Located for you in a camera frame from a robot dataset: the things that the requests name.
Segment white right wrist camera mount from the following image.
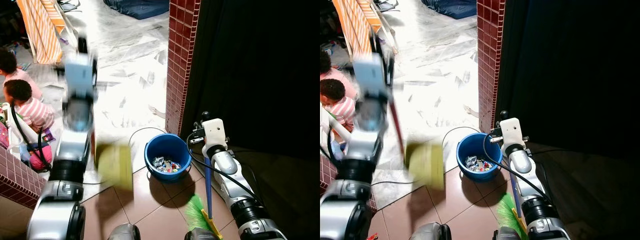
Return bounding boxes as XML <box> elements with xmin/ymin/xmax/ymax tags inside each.
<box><xmin>202</xmin><ymin>118</ymin><xmax>229</xmax><ymax>147</ymax></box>
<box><xmin>500</xmin><ymin>117</ymin><xmax>526</xmax><ymax>147</ymax></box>

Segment dark blue mattress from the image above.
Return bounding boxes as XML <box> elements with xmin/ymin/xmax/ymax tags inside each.
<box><xmin>421</xmin><ymin>0</ymin><xmax>478</xmax><ymax>20</ymax></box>
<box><xmin>103</xmin><ymin>0</ymin><xmax>171</xmax><ymax>21</ymax></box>

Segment yellow dustpan with red handle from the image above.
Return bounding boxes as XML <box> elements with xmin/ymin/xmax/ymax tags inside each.
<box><xmin>93</xmin><ymin>142</ymin><xmax>135</xmax><ymax>192</ymax></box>
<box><xmin>389</xmin><ymin>99</ymin><xmax>446</xmax><ymax>191</ymax></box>

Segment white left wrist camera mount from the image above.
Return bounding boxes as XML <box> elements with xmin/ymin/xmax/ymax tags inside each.
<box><xmin>64</xmin><ymin>52</ymin><xmax>99</xmax><ymax>99</ymax></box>
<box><xmin>352</xmin><ymin>54</ymin><xmax>392</xmax><ymax>101</ymax></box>

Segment child in striped shirt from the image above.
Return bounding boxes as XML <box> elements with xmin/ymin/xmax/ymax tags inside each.
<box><xmin>3</xmin><ymin>79</ymin><xmax>56</xmax><ymax>132</ymax></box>
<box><xmin>320</xmin><ymin>78</ymin><xmax>357</xmax><ymax>132</ymax></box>

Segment green broom with blue handle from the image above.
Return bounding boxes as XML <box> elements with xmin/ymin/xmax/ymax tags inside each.
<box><xmin>496</xmin><ymin>172</ymin><xmax>529</xmax><ymax>240</ymax></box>
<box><xmin>185</xmin><ymin>154</ymin><xmax>224</xmax><ymax>240</ymax></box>

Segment grey right robot leg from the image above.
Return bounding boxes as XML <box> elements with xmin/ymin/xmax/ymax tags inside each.
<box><xmin>184</xmin><ymin>228</ymin><xmax>217</xmax><ymax>240</ymax></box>
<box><xmin>493</xmin><ymin>227</ymin><xmax>521</xmax><ymax>240</ymax></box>

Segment grey robot leg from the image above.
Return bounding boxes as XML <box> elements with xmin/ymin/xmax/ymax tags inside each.
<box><xmin>410</xmin><ymin>222</ymin><xmax>453</xmax><ymax>240</ymax></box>
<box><xmin>184</xmin><ymin>228</ymin><xmax>217</xmax><ymax>240</ymax></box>
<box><xmin>107</xmin><ymin>223</ymin><xmax>142</xmax><ymax>240</ymax></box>
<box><xmin>493</xmin><ymin>227</ymin><xmax>521</xmax><ymax>240</ymax></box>

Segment white frame with black cable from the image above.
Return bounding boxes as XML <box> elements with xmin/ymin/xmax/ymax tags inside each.
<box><xmin>320</xmin><ymin>102</ymin><xmax>354</xmax><ymax>162</ymax></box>
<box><xmin>0</xmin><ymin>102</ymin><xmax>53</xmax><ymax>171</ymax></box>

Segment pink bag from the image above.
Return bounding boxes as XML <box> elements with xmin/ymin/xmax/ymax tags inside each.
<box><xmin>28</xmin><ymin>142</ymin><xmax>54</xmax><ymax>172</ymax></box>

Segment low red tiled wall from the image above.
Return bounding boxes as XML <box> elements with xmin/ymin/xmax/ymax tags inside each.
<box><xmin>320</xmin><ymin>154</ymin><xmax>341</xmax><ymax>198</ymax></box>
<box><xmin>0</xmin><ymin>146</ymin><xmax>49</xmax><ymax>210</ymax></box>

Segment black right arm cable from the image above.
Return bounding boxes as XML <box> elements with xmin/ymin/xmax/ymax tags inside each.
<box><xmin>482</xmin><ymin>132</ymin><xmax>549</xmax><ymax>199</ymax></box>
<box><xmin>186</xmin><ymin>132</ymin><xmax>261</xmax><ymax>206</ymax></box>

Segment orange striped ironing board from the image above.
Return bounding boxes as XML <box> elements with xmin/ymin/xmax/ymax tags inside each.
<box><xmin>332</xmin><ymin>0</ymin><xmax>398</xmax><ymax>60</ymax></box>
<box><xmin>16</xmin><ymin>0</ymin><xmax>80</xmax><ymax>65</ymax></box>

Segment grey left robot leg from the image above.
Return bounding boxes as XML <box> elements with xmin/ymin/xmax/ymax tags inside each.
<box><xmin>410</xmin><ymin>222</ymin><xmax>453</xmax><ymax>240</ymax></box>
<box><xmin>107</xmin><ymin>223</ymin><xmax>142</xmax><ymax>240</ymax></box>

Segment child in pink shirt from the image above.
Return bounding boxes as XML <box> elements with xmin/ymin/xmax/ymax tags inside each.
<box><xmin>320</xmin><ymin>51</ymin><xmax>359</xmax><ymax>100</ymax></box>
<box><xmin>0</xmin><ymin>47</ymin><xmax>44</xmax><ymax>101</ymax></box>

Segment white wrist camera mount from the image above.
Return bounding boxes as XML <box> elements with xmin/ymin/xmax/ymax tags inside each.
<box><xmin>352</xmin><ymin>54</ymin><xmax>392</xmax><ymax>101</ymax></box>
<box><xmin>202</xmin><ymin>118</ymin><xmax>229</xmax><ymax>147</ymax></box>
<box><xmin>64</xmin><ymin>52</ymin><xmax>99</xmax><ymax>99</ymax></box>
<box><xmin>500</xmin><ymin>117</ymin><xmax>526</xmax><ymax>147</ymax></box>

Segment trash wrappers pile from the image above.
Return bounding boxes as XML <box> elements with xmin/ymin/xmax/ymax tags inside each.
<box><xmin>152</xmin><ymin>156</ymin><xmax>182</xmax><ymax>174</ymax></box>
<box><xmin>465</xmin><ymin>155</ymin><xmax>494</xmax><ymax>173</ymax></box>

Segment red tiled pillar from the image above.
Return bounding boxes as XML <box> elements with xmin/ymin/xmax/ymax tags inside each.
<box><xmin>165</xmin><ymin>0</ymin><xmax>202</xmax><ymax>137</ymax></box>
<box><xmin>476</xmin><ymin>0</ymin><xmax>507</xmax><ymax>135</ymax></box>

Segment blue plastic bucket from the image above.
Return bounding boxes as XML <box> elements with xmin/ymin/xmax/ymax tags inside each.
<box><xmin>456</xmin><ymin>132</ymin><xmax>504</xmax><ymax>182</ymax></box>
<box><xmin>144</xmin><ymin>133</ymin><xmax>193</xmax><ymax>183</ymax></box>

